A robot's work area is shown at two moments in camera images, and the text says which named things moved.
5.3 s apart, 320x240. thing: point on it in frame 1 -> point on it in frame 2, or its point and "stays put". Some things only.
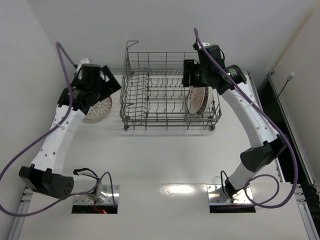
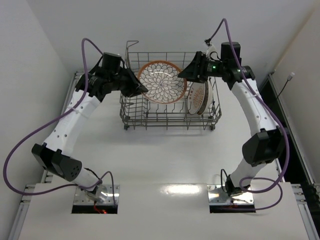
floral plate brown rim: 100,110 -> 160,78
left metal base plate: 102,195 stays put
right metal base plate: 216,195 stays put
